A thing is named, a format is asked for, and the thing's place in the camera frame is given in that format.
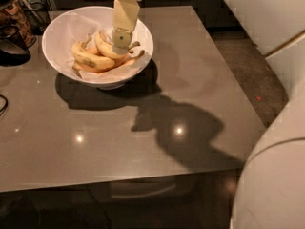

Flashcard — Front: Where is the white bowl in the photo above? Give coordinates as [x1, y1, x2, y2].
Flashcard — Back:
[42, 6, 153, 89]

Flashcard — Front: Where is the black cable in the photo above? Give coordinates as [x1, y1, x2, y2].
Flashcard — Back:
[0, 94, 9, 116]

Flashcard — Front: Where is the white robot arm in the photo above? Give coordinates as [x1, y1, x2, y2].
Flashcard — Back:
[149, 0, 305, 229]

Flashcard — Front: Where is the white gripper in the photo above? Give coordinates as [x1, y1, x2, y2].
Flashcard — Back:
[112, 0, 142, 54]

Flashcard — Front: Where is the white paper liner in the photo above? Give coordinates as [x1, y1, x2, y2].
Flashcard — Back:
[61, 8, 153, 87]

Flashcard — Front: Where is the black wire rack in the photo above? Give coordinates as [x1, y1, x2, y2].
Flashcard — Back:
[19, 0, 51, 35]

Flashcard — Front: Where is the yellow banana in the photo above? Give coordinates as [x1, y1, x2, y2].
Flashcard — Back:
[72, 51, 145, 73]
[94, 31, 140, 60]
[71, 34, 115, 71]

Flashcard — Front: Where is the black kettle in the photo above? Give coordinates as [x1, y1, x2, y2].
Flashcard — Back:
[0, 25, 31, 66]

